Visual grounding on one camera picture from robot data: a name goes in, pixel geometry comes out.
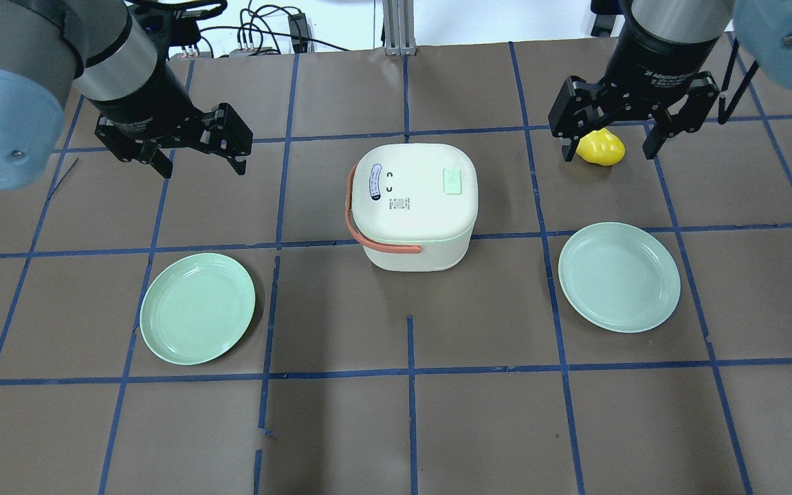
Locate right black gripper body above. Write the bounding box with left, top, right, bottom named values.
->
left=548, top=31, right=718, bottom=138

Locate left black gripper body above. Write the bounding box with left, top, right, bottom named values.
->
left=94, top=65, right=254, bottom=165

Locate white rice cooker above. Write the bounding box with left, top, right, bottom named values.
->
left=344, top=143, right=480, bottom=272

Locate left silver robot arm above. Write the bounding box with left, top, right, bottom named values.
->
left=0, top=1, right=254, bottom=190

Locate green plate near right arm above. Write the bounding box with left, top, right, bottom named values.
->
left=558, top=222, right=681, bottom=334

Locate green plate near left arm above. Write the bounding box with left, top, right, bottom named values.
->
left=139, top=253, right=256, bottom=366

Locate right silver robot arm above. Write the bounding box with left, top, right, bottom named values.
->
left=548, top=1, right=792, bottom=161

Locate yellow toy bell pepper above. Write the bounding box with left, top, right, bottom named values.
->
left=576, top=129, right=626, bottom=166

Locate black power adapter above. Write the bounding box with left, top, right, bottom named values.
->
left=288, top=12, right=311, bottom=54

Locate black cable bundle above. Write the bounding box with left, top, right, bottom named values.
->
left=169, top=0, right=349, bottom=59

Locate aluminium frame post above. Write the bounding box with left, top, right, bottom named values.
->
left=382, top=0, right=417, bottom=56

